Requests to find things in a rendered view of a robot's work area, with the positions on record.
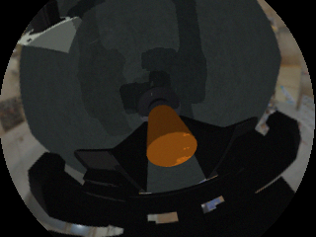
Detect orange knob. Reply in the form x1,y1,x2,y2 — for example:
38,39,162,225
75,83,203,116
146,106,198,167

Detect black round pedestal with silver shaft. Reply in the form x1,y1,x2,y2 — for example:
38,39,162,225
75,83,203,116
138,87,181,121

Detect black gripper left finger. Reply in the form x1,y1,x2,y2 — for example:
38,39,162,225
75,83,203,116
74,121,149,194

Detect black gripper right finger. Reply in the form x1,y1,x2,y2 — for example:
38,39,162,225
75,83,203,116
179,116,258,179

